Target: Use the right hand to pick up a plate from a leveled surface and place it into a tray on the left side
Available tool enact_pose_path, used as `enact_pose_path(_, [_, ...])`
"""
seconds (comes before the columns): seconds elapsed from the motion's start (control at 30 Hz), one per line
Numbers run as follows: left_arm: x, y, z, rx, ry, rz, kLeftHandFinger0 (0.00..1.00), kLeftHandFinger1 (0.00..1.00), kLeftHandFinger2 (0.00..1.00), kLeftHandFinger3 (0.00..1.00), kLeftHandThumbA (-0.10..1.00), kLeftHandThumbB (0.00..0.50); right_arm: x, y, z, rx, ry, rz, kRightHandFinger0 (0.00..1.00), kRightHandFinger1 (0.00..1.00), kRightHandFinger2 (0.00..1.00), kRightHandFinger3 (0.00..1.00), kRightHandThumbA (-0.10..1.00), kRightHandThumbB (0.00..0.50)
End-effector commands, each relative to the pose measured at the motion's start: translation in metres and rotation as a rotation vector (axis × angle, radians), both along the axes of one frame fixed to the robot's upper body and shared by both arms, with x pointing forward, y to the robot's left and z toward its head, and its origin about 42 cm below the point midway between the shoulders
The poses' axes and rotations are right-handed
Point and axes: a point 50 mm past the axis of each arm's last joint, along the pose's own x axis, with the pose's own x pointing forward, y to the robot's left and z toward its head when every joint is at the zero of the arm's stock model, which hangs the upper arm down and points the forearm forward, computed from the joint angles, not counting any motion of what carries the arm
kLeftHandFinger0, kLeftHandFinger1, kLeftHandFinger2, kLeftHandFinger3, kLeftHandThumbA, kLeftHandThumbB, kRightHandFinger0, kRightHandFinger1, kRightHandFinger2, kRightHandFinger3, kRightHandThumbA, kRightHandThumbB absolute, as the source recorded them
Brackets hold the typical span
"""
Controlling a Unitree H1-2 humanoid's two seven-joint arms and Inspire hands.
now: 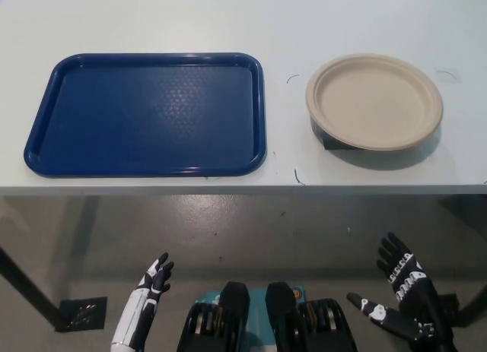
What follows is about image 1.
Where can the beige round paper plate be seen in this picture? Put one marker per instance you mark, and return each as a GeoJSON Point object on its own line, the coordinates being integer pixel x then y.
{"type": "Point", "coordinates": [374, 101]}

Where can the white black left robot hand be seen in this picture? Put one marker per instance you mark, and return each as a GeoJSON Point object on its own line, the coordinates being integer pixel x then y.
{"type": "Point", "coordinates": [133, 314]}

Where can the black teal robot body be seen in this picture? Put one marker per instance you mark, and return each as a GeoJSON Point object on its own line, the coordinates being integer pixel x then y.
{"type": "Point", "coordinates": [281, 310]}

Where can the grey perforated plastic basket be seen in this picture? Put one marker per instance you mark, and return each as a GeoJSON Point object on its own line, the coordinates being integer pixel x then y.
{"type": "Point", "coordinates": [316, 128]}

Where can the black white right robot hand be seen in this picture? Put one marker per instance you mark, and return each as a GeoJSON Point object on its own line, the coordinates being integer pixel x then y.
{"type": "Point", "coordinates": [418, 302]}

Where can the black table leg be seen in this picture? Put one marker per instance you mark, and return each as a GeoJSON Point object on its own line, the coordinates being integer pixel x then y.
{"type": "Point", "coordinates": [30, 283]}
{"type": "Point", "coordinates": [473, 310]}

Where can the blue plastic serving tray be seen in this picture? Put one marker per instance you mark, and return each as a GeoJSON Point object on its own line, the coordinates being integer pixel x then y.
{"type": "Point", "coordinates": [144, 112]}

